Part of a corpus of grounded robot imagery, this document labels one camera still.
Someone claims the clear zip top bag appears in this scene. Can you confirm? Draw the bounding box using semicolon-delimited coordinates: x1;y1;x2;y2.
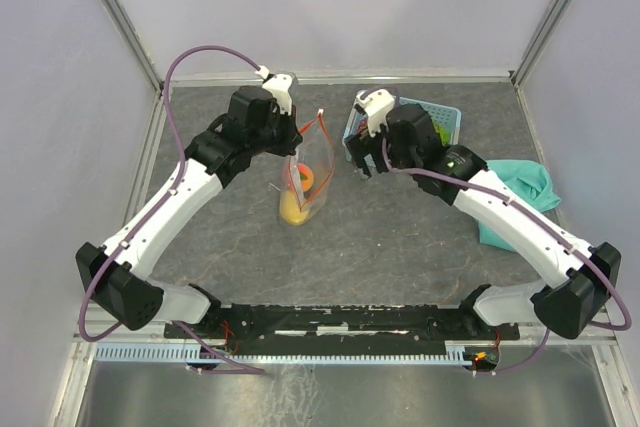
279;109;335;226

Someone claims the orange peach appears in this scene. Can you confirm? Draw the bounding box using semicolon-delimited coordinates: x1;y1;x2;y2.
297;163;315;193

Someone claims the yellow pear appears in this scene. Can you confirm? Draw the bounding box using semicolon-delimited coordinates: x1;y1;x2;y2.
279;189;315;226

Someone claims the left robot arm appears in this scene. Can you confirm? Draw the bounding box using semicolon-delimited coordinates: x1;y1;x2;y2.
75;78;302;337

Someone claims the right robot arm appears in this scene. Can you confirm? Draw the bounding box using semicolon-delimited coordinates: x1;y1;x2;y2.
344;94;621;339

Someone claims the green grape bunch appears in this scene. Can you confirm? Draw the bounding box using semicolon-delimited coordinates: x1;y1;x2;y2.
433;121;451;145

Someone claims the light blue plastic basket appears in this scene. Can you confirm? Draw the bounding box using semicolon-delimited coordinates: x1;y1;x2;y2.
342;97;462;161

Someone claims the teal cloth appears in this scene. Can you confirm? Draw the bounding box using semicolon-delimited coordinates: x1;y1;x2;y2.
477;158;562;251

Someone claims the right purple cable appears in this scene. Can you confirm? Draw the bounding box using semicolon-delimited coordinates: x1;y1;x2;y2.
362;86;632;374

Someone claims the purple cable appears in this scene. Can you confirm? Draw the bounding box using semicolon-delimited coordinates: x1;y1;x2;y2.
362;86;632;374
79;45;266;376

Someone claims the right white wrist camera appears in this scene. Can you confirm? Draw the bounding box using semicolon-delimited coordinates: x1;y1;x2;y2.
354;87;400;137

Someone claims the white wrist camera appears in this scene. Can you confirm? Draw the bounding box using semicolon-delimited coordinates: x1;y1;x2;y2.
354;87;400;137
255;65;298;116

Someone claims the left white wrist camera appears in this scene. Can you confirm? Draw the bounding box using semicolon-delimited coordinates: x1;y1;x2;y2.
255;65;298;116

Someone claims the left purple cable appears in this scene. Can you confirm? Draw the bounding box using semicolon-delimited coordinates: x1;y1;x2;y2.
79;45;266;376

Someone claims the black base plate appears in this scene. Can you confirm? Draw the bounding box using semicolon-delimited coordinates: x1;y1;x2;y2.
190;304;520;357

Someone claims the light blue cable duct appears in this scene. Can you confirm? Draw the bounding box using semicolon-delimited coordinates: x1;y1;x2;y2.
94;342;489;367

